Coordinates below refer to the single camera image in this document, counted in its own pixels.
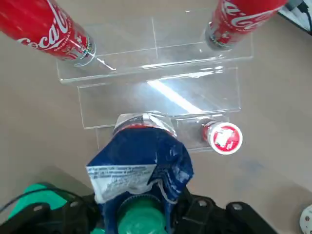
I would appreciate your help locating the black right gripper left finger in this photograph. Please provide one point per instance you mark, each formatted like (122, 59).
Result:
(73, 217)

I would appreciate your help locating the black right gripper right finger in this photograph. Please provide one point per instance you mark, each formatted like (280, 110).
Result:
(207, 219)

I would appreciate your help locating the blue white milk carton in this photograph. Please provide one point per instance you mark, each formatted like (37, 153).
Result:
(146, 151)

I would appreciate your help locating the clear acrylic display stand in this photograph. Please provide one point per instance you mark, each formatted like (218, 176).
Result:
(158, 97)

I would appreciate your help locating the green plastic tray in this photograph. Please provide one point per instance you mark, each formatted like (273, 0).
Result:
(41, 197)

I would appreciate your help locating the red white lidded cup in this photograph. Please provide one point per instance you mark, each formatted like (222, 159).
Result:
(224, 137)

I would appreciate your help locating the red cola bottle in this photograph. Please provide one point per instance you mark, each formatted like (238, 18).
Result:
(239, 17)
(36, 22)

